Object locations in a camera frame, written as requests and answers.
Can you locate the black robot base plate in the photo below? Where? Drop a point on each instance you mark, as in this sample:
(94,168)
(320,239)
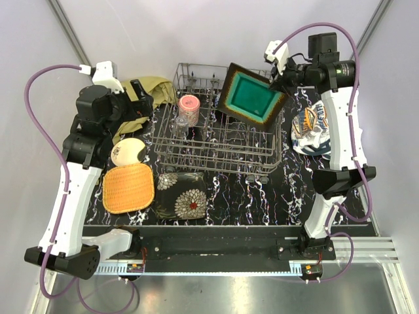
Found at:
(226,249)

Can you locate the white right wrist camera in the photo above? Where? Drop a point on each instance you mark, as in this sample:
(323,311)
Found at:
(276,54)

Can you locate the woven bamboo basket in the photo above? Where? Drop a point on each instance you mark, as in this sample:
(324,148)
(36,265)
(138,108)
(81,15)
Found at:
(128,188)

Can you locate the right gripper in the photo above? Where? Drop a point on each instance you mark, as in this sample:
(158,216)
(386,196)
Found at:
(281,84)

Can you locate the clear drinking glass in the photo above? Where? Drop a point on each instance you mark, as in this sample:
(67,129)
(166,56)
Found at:
(181,127)

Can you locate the pink skull pattern mug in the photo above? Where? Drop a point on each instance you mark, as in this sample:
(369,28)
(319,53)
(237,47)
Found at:
(189,106)

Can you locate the teal square ceramic dish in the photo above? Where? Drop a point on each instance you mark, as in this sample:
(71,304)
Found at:
(246,96)

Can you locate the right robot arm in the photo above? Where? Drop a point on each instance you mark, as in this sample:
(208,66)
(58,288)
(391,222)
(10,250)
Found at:
(337,82)

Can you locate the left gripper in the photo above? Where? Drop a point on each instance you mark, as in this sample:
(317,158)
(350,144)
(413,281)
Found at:
(141,108)

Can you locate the white printed t-shirt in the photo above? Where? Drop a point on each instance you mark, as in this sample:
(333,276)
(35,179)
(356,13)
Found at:
(310,131)

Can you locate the olive green cloth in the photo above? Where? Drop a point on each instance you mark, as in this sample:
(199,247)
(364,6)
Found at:
(162,92)

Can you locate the grey wire dish rack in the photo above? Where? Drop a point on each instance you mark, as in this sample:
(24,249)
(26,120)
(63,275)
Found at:
(218,142)

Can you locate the cream round floral plate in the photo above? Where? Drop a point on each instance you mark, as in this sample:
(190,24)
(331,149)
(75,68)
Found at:
(128,151)

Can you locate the black floral square plate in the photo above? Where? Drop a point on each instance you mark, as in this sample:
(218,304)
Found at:
(181,196)

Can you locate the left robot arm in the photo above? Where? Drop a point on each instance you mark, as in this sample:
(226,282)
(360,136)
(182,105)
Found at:
(100,112)

